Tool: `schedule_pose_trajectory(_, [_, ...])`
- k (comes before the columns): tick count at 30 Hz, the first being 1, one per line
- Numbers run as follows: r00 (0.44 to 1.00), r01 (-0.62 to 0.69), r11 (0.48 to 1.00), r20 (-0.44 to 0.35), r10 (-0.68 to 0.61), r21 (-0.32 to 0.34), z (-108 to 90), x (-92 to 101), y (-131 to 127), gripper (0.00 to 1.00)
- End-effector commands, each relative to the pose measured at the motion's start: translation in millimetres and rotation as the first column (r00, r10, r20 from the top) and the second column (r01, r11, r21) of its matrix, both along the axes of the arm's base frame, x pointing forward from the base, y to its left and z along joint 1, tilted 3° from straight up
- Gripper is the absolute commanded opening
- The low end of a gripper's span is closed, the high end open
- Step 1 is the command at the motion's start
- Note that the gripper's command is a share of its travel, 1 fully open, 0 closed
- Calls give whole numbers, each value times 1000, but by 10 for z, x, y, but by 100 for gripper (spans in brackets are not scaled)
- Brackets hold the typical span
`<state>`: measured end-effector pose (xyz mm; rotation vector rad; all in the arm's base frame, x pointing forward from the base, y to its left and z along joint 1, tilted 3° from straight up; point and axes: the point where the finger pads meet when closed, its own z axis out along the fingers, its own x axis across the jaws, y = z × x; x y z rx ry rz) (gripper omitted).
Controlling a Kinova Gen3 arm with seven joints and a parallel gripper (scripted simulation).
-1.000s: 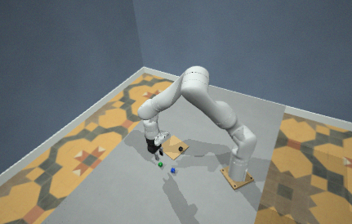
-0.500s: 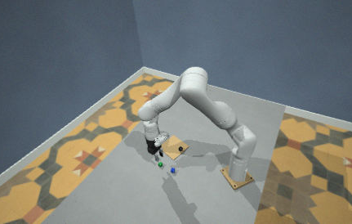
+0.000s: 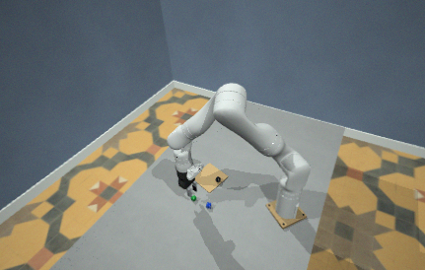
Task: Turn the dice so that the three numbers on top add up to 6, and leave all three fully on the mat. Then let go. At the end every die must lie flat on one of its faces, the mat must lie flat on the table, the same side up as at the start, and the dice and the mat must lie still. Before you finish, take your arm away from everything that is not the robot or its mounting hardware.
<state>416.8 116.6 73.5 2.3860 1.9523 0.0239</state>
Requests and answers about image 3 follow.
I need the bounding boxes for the tan square mat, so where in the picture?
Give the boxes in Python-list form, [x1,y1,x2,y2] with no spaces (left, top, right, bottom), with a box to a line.
[195,163,228,193]

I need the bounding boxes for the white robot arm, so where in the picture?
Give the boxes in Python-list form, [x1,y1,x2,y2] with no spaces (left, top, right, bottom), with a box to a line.
[167,83,311,219]

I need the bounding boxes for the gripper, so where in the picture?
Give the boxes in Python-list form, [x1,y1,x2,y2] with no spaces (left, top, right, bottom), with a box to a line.
[175,158,203,198]

